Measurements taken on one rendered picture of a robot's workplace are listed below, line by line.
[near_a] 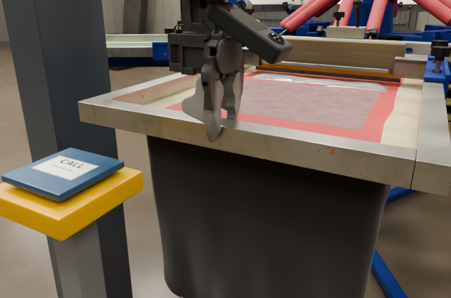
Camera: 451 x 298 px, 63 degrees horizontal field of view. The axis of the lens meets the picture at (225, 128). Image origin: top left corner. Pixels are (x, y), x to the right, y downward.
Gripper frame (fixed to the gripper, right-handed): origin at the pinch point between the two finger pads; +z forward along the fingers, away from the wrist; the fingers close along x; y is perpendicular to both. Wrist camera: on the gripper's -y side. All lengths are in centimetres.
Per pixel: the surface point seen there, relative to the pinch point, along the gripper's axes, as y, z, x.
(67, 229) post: 5.4, 4.4, 24.6
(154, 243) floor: 81, 98, -76
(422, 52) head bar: -24, -4, -80
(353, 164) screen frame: -18.8, 1.1, 1.7
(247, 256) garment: -0.7, 27.8, -7.4
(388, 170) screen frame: -22.8, 0.9, 1.7
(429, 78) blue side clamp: -26, -2, -47
